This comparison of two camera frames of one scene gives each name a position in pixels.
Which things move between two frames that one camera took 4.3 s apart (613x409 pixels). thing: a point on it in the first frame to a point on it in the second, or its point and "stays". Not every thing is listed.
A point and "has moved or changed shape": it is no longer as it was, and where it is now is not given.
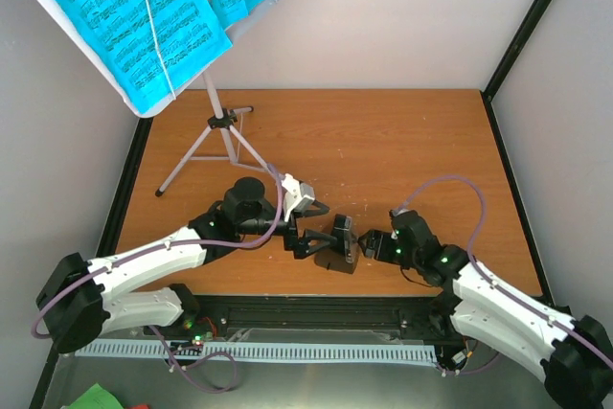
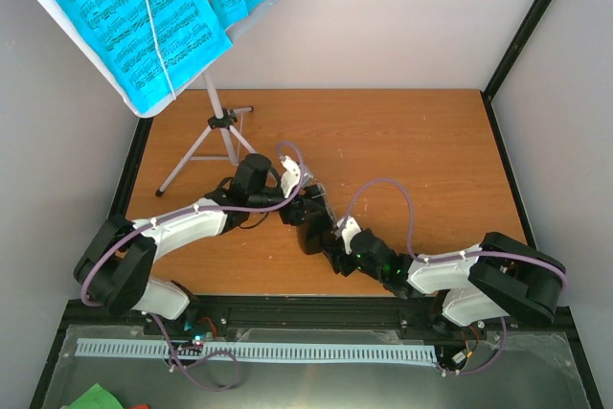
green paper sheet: (96, 397) stays
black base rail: (418, 318) stays
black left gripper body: (291, 240) to (288, 215)
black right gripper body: (387, 254) to (338, 260)
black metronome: (342, 255) has moved or changed shape
